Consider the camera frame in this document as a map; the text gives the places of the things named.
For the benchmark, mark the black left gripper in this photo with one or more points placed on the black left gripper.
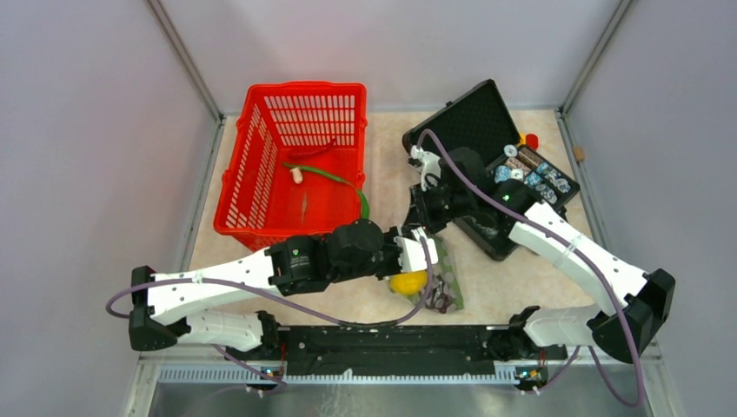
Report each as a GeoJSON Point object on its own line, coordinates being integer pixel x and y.
{"type": "Point", "coordinates": [397, 265]}

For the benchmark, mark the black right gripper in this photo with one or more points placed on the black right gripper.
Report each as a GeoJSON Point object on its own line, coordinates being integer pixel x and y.
{"type": "Point", "coordinates": [421, 214]}

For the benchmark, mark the yellow toy fruit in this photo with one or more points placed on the yellow toy fruit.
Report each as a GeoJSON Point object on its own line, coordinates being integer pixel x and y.
{"type": "Point", "coordinates": [408, 284]}

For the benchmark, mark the red grape bunch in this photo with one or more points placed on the red grape bunch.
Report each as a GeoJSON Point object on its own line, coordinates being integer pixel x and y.
{"type": "Point", "coordinates": [445, 297]}

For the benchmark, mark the clear zip top bag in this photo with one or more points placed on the clear zip top bag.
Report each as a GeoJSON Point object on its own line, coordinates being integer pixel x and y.
{"type": "Point", "coordinates": [445, 268]}

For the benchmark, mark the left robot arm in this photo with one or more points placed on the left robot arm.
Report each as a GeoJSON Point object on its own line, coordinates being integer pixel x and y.
{"type": "Point", "coordinates": [183, 307]}

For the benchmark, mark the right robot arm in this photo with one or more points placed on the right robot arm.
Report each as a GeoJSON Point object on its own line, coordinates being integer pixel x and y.
{"type": "Point", "coordinates": [630, 304]}

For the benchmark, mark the open black foam case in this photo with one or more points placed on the open black foam case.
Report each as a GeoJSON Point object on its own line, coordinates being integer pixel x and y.
{"type": "Point", "coordinates": [482, 158]}

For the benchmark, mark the red round object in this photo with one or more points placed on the red round object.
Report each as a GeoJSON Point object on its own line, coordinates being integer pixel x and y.
{"type": "Point", "coordinates": [530, 140]}

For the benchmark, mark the white toy mushroom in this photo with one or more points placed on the white toy mushroom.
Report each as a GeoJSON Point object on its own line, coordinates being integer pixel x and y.
{"type": "Point", "coordinates": [297, 175]}

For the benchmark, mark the red chili pepper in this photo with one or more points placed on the red chili pepper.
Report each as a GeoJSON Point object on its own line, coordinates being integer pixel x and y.
{"type": "Point", "coordinates": [306, 153]}

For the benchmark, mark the red plastic basket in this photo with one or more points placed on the red plastic basket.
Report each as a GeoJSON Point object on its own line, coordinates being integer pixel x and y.
{"type": "Point", "coordinates": [259, 204]}

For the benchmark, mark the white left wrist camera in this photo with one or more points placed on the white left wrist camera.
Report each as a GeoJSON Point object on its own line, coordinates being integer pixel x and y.
{"type": "Point", "coordinates": [418, 250]}

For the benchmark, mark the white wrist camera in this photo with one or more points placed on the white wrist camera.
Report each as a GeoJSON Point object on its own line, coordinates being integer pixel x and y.
{"type": "Point", "coordinates": [418, 250]}
{"type": "Point", "coordinates": [428, 166]}

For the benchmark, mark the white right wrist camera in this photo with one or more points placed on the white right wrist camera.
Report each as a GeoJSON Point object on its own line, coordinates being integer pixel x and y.
{"type": "Point", "coordinates": [428, 166]}

